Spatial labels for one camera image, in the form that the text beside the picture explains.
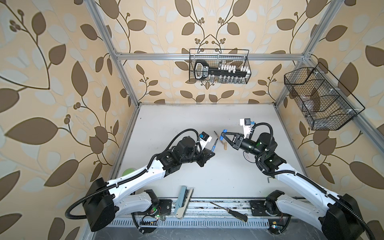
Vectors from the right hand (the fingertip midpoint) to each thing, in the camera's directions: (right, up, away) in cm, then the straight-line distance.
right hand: (222, 136), depth 69 cm
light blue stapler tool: (-18, -32, +7) cm, 37 cm away
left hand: (-3, -9, +2) cm, 9 cm away
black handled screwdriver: (+8, -39, +1) cm, 40 cm away
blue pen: (-4, -5, +2) cm, 7 cm away
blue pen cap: (-1, 0, 0) cm, 1 cm away
